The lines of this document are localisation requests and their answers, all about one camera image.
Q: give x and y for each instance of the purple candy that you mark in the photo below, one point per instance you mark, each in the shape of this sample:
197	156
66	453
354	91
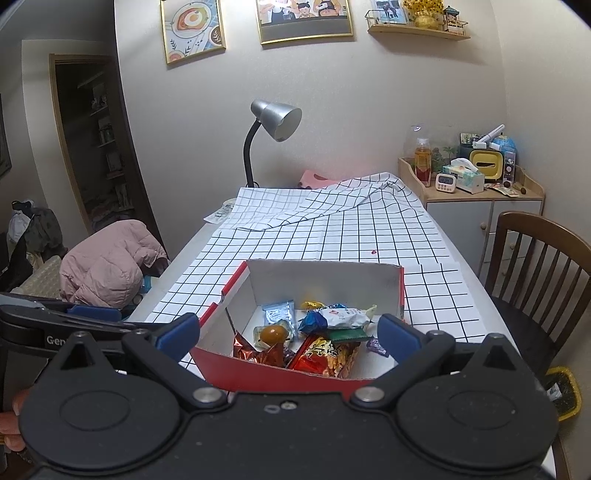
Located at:
376	346

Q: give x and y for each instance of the green snack packet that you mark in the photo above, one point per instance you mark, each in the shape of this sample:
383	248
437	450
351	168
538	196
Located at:
348	334

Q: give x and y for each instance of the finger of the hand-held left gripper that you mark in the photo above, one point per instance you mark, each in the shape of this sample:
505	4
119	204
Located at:
138	326
94	313

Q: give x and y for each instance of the small photo frame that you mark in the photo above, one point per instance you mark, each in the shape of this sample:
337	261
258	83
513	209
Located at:
390	13

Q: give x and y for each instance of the wooden grey cabinet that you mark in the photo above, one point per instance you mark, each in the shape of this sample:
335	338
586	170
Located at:
461	221

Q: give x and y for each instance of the white checked tablecloth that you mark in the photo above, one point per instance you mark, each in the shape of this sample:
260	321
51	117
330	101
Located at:
323	230

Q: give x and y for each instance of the yellow mesh basket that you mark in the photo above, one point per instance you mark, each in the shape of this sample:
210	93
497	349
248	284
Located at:
570	392

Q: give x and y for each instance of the brown foil snack bag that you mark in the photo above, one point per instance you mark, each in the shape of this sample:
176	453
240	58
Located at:
254	355

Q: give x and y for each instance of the pale green tissue box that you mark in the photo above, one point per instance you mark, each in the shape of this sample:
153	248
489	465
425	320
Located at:
466	180

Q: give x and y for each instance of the beige patterned seat cushion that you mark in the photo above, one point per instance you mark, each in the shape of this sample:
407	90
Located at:
39	277

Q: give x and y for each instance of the wooden wall shelf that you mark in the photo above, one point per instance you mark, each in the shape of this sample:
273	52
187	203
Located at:
415	31

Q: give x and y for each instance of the wooden door frame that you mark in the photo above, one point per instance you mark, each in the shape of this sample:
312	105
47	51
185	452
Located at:
57	138

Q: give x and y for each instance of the person's left hand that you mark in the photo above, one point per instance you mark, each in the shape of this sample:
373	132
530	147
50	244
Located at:
10	424

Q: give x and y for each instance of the small yellow snack packet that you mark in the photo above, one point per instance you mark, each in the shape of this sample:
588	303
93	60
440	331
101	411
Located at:
313	304

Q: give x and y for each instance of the pink cardboard piece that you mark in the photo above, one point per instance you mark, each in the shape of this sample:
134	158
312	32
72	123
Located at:
314	179

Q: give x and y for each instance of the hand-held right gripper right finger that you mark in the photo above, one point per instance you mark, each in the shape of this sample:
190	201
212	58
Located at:
397	339

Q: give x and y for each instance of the green printed box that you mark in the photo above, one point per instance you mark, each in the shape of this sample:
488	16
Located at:
468	142

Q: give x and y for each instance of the yellow tissue holder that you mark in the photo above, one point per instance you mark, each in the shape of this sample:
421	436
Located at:
487	161

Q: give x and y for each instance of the small house ornament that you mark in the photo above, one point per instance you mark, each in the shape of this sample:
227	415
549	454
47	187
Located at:
453	21

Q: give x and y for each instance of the clear yellow jelly packet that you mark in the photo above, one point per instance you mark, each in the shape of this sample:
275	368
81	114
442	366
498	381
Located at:
272	333

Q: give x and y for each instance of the clear glass dome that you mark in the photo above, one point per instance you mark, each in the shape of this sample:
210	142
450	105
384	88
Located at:
443	138

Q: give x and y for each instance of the silver desk lamp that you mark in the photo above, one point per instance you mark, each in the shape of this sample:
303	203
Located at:
277	117

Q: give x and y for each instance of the brown wooden chair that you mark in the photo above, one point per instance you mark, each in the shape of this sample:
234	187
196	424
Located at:
531	226

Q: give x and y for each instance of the red cardboard box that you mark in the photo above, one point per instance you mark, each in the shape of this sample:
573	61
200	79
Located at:
258	376

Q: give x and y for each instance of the orange drink bottle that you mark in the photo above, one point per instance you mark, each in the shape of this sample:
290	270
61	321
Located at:
422	161

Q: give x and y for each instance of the clear plastic packet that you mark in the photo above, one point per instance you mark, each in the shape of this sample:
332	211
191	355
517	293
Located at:
221	212

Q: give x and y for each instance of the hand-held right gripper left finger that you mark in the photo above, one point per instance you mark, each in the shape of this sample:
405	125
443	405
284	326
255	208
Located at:
178	332

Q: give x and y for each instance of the light blue sachet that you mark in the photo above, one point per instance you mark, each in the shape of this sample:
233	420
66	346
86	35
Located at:
278	314

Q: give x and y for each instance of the pink padded jacket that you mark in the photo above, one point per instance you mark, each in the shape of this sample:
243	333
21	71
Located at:
106	267

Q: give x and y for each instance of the red yellow snack bag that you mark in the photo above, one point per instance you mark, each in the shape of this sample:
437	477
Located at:
323	357

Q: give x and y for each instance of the framed food picture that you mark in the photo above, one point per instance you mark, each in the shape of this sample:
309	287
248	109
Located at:
191	27

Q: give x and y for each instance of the white kitchen timer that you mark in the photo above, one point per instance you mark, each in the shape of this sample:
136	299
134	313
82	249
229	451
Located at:
446	182

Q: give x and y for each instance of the yellow flower pot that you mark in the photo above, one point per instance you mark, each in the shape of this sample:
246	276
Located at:
425	16

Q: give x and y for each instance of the framed figures picture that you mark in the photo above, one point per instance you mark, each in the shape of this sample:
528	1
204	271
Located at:
304	21

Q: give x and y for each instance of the dark clothes heap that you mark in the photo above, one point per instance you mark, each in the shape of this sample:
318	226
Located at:
44	226

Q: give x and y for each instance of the white blue snack packet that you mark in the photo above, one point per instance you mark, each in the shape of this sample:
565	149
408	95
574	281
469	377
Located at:
346	316

